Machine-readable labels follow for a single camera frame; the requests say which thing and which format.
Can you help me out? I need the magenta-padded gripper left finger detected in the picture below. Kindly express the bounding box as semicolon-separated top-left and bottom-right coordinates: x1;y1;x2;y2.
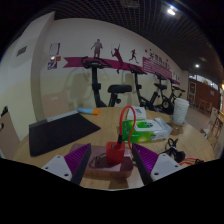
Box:
41;143;92;186

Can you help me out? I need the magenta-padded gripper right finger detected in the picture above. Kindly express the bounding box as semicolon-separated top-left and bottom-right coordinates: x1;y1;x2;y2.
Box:
131;142;184;186

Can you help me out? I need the green wet wipes pack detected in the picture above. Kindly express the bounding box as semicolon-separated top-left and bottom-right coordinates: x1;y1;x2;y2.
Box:
121;117;174;144

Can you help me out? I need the black keyboard cover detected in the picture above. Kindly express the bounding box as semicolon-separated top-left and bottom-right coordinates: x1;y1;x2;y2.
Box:
28;110;102;158

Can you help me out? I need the pink power strip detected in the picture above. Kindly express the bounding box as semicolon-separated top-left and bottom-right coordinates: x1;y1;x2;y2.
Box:
68;143;135;180

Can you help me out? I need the brown round coaster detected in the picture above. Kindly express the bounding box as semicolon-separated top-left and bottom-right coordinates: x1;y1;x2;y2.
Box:
168;121;188;130

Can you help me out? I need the small white box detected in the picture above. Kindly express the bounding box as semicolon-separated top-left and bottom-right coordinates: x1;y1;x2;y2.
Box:
126;105;148;121

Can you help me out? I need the blue and orange tube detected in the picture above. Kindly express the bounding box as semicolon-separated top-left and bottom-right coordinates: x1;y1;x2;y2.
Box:
77;107;101;116

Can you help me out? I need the black exercise bike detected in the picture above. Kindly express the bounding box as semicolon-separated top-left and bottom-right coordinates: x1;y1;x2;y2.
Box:
127;63;158;111
168;78;186;105
153;72;176;115
80;56;134;109

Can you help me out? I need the white lidded cup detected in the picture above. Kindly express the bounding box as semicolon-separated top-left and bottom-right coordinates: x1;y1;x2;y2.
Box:
171;97;191;126

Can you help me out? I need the pale wooden chair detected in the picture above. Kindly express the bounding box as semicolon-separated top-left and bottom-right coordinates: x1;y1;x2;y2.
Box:
41;91;71;120
0;106;21;160

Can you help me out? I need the wooden chairs and tables group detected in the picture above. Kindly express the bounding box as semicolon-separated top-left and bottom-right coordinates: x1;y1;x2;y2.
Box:
199;98;224;158

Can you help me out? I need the ceiling vent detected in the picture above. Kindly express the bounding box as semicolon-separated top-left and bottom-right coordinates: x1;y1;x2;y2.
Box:
120;0;141;9

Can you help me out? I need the black cable bundle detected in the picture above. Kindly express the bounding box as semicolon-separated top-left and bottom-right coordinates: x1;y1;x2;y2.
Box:
159;137;187;164

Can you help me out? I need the red charger cable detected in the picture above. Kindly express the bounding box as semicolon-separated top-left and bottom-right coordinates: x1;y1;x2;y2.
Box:
117;105;205;167

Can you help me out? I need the purple and orange wall poster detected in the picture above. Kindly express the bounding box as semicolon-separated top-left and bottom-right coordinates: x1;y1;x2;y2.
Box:
47;55;62;71

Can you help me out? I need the white wall poster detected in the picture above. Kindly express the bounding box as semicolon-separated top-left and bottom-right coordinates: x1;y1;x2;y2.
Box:
49;42;61;56

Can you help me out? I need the grey wall sign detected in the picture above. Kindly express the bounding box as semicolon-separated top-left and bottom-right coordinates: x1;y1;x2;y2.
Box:
16;45;28;57

